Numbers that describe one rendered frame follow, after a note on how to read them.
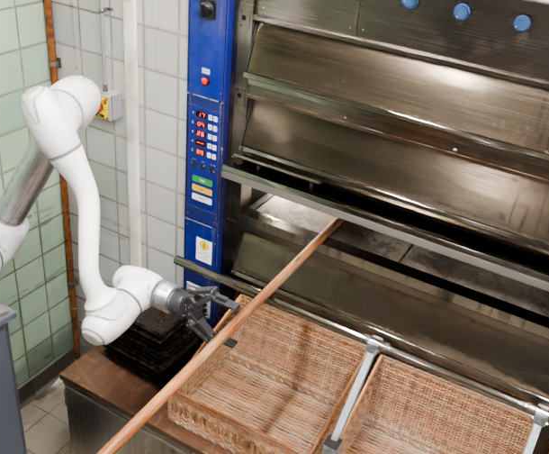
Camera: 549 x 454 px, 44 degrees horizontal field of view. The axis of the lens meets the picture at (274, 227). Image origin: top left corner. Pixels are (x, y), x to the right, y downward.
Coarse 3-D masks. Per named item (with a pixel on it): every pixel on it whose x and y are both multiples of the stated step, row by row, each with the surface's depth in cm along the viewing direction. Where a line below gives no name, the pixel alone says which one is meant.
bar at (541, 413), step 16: (176, 256) 226; (208, 272) 220; (240, 288) 215; (256, 288) 214; (272, 304) 212; (288, 304) 209; (320, 320) 204; (352, 336) 200; (368, 336) 199; (368, 352) 199; (384, 352) 197; (400, 352) 194; (368, 368) 198; (432, 368) 190; (448, 368) 190; (464, 384) 187; (480, 384) 186; (352, 400) 195; (512, 400) 182; (544, 416) 178; (336, 432) 194; (336, 448) 191; (528, 448) 178
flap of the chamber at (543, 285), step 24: (264, 168) 239; (336, 192) 228; (336, 216) 213; (384, 216) 214; (408, 216) 218; (408, 240) 204; (456, 240) 206; (480, 240) 209; (480, 264) 195; (528, 264) 197
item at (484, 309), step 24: (240, 216) 253; (264, 216) 252; (288, 240) 246; (312, 240) 241; (336, 240) 242; (360, 264) 235; (384, 264) 232; (432, 288) 224; (456, 288) 223; (480, 312) 218; (504, 312) 214; (528, 312) 215
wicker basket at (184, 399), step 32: (224, 320) 257; (256, 320) 263; (288, 320) 257; (224, 352) 268; (256, 352) 266; (288, 352) 260; (352, 352) 248; (192, 384) 250; (224, 384) 259; (256, 384) 261; (288, 384) 262; (352, 384) 235; (192, 416) 236; (224, 416) 227; (256, 416) 246; (288, 416) 248; (320, 416) 249; (224, 448) 234; (256, 448) 226; (288, 448) 217; (320, 448) 225
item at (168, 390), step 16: (336, 224) 247; (320, 240) 237; (304, 256) 227; (288, 272) 218; (272, 288) 210; (256, 304) 203; (240, 320) 196; (224, 336) 189; (208, 352) 183; (192, 368) 178; (176, 384) 172; (160, 400) 167; (144, 416) 162; (128, 432) 158; (112, 448) 154
